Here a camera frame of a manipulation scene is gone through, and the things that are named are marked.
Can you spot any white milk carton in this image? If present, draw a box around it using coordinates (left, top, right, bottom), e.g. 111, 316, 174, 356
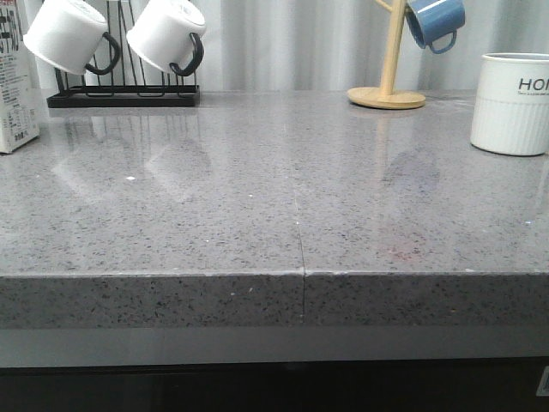
1, 1, 39, 154

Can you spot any white HOME ribbed cup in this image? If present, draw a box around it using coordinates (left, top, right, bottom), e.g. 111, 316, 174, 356
470, 52, 548, 156

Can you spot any wooden mug tree stand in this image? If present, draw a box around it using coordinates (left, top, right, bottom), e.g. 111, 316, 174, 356
347, 1, 425, 110

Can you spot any blue mug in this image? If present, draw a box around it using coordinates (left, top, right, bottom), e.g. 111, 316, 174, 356
405, 0, 466, 54

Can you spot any black wire mug rack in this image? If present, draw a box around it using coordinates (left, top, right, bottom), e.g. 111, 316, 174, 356
46, 1, 200, 108

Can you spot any white mug black handle right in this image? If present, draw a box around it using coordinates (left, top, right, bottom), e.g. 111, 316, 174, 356
126, 0, 207, 77

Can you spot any white mug black handle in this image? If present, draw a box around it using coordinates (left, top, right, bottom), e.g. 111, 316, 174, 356
23, 1, 121, 76
126, 0, 207, 77

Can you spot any white mug black handle left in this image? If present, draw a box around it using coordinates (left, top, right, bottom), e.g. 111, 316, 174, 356
23, 1, 121, 76

